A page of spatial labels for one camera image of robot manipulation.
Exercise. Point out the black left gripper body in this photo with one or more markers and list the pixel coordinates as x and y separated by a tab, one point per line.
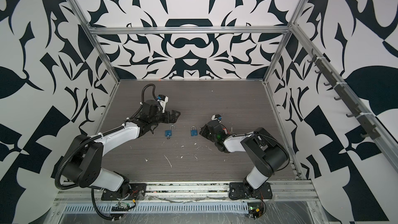
162	117

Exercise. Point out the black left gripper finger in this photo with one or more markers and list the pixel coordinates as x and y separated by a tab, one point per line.
174	113
171	119

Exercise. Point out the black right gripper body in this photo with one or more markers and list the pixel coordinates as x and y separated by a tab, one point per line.
207	134

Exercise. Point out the blue padlock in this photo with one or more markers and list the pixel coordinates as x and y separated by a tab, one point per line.
169	132
194	131

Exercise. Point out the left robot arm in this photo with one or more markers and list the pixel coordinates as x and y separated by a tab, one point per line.
82	164

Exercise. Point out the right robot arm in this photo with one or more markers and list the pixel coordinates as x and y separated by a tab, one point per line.
266	153

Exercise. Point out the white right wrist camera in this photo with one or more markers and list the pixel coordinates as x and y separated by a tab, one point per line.
217	117

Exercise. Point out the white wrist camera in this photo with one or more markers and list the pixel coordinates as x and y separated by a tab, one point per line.
163	100
217	117

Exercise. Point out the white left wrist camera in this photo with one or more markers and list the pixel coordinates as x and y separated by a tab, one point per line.
163	100

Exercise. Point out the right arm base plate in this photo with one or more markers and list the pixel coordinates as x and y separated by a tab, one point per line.
243	190

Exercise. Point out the white cable duct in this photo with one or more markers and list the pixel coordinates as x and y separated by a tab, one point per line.
162	208

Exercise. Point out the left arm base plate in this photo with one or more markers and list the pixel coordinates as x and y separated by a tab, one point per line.
132	191

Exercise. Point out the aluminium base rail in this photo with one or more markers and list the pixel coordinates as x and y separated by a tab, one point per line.
186	191

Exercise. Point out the wall hook rail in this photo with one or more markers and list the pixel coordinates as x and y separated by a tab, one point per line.
357	110

